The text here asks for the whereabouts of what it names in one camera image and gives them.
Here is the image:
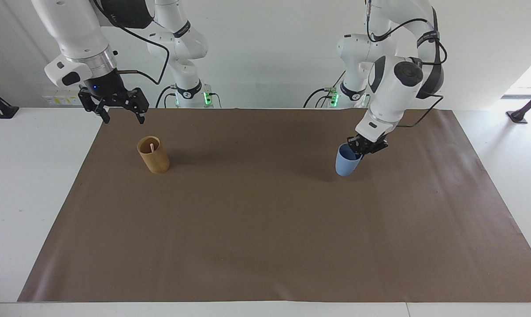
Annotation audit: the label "brown wooden cup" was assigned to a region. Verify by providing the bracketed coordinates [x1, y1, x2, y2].
[136, 136, 171, 174]

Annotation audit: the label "black stand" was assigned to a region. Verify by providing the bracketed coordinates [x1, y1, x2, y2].
[506, 86, 531, 124]
[0, 83, 20, 120]

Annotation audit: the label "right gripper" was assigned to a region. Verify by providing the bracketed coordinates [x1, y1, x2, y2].
[78, 69, 150, 125]

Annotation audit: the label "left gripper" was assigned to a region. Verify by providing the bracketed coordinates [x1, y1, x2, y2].
[346, 133, 389, 156]

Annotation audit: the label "blue cup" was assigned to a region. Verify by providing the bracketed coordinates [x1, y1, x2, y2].
[335, 143, 364, 177]

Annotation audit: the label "white power strip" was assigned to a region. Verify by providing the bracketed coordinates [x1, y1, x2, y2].
[42, 90, 82, 107]

